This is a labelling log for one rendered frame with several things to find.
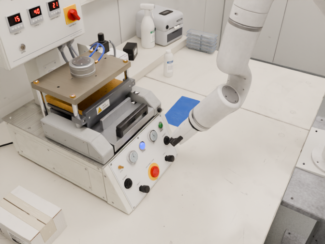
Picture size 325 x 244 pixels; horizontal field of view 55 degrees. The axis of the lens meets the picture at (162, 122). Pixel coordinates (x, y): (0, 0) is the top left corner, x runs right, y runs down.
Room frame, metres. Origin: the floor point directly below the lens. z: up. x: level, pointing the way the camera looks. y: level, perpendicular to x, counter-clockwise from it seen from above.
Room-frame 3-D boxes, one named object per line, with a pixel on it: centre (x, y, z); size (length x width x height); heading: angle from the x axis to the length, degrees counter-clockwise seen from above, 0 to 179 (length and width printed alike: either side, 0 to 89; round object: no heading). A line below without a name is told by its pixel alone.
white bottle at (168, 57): (1.49, -0.03, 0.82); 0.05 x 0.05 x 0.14
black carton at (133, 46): (1.62, 0.18, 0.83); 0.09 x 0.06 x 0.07; 169
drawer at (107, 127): (0.86, 0.21, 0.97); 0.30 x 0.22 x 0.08; 59
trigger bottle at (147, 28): (1.77, 0.08, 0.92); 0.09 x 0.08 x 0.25; 79
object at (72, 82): (0.92, 0.27, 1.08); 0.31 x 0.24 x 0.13; 149
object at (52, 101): (0.89, 0.25, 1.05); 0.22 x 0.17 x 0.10; 149
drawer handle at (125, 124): (0.79, 0.10, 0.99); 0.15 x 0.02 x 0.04; 149
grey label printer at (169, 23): (1.89, 0.01, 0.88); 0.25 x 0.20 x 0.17; 52
